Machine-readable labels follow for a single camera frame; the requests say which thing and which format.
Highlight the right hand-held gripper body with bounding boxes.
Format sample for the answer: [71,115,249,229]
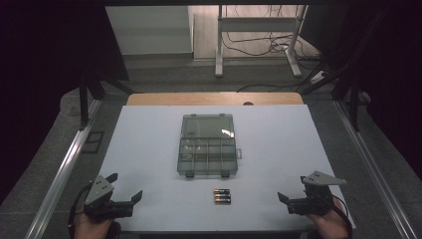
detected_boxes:
[287,170,347,217]

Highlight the person's left hand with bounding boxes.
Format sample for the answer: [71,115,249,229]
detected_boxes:
[73,211,115,239]

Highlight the white power strip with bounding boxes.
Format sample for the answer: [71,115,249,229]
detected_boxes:
[309,70,328,85]

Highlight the white board mat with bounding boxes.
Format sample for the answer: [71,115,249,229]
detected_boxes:
[99,105,357,233]

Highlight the long black floor cable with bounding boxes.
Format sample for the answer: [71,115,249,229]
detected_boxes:
[236,82,319,94]

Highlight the black metal stand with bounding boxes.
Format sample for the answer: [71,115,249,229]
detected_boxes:
[79,64,135,128]
[298,6,391,132]

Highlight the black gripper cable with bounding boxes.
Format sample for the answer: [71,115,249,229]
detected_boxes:
[67,180,95,233]
[326,193,354,239]

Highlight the clear plastic compartment box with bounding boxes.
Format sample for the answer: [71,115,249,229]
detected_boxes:
[176,114,243,178]

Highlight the aluminium rail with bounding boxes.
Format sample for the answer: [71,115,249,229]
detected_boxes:
[24,99,103,239]
[332,100,420,239]

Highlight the black floor cables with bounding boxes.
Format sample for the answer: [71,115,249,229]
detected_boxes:
[221,4,321,62]

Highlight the person's right hand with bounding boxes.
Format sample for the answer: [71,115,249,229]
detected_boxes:
[306,198,350,239]

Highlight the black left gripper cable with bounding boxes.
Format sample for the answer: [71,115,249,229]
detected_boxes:
[67,180,95,233]

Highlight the white cabinet panel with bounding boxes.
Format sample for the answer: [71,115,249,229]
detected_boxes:
[105,5,194,56]

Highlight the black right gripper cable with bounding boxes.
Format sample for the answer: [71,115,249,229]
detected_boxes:
[326,193,354,239]

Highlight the white metal stand frame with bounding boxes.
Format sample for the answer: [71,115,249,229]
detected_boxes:
[214,4,309,80]

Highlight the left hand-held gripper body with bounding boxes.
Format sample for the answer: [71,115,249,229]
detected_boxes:
[83,175,134,223]

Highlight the wooden table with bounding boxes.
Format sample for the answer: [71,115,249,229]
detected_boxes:
[126,92,305,107]

